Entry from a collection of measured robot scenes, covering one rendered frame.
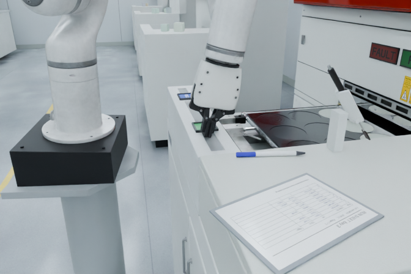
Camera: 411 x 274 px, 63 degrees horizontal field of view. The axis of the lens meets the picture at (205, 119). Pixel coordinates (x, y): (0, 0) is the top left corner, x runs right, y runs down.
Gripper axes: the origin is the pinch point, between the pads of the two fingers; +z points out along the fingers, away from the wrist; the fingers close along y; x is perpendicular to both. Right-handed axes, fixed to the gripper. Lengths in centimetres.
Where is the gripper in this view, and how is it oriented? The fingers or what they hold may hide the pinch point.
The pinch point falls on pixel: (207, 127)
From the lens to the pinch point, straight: 77.6
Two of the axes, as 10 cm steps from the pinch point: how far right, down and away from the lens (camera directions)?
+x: 2.2, 3.5, -9.1
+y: -9.5, -1.2, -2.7
